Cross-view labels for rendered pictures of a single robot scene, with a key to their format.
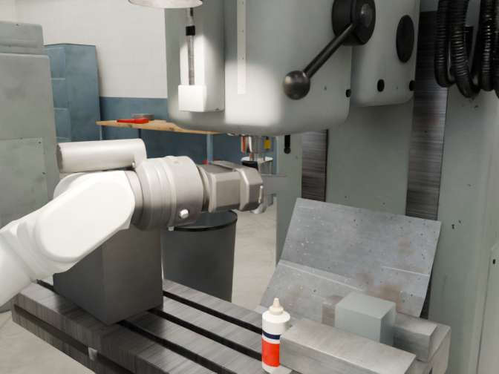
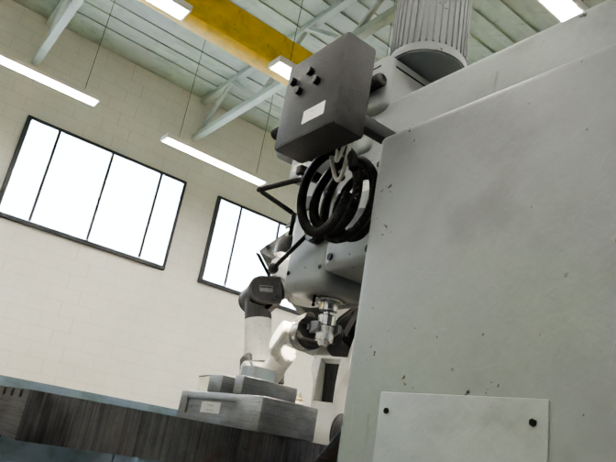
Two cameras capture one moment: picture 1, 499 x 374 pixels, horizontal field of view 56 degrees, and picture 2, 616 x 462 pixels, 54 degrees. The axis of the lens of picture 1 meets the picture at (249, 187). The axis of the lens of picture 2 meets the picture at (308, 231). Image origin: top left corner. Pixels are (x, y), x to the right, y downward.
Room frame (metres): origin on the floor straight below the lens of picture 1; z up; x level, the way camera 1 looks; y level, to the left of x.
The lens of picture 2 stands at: (1.03, -1.50, 0.94)
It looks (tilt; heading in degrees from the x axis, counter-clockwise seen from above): 20 degrees up; 107
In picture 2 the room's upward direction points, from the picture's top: 10 degrees clockwise
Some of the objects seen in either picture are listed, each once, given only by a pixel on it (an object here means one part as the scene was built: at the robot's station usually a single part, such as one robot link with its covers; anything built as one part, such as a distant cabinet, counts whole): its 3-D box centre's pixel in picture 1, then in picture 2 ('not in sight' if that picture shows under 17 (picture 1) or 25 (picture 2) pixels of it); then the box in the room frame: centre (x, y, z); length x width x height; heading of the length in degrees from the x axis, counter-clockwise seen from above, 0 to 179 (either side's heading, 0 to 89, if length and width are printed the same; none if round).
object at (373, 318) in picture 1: (364, 325); (257, 381); (0.54, -0.15, 1.07); 0.06 x 0.05 x 0.06; 54
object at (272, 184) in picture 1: (269, 185); (313, 325); (0.62, -0.03, 1.24); 0.06 x 0.02 x 0.03; 123
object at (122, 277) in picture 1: (102, 248); not in sight; (0.86, 0.28, 1.06); 0.22 x 0.12 x 0.20; 46
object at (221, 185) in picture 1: (200, 190); (313, 333); (0.60, 0.07, 1.23); 0.13 x 0.12 x 0.10; 33
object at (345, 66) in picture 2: not in sight; (322, 99); (0.68, -0.46, 1.62); 0.20 x 0.09 x 0.21; 142
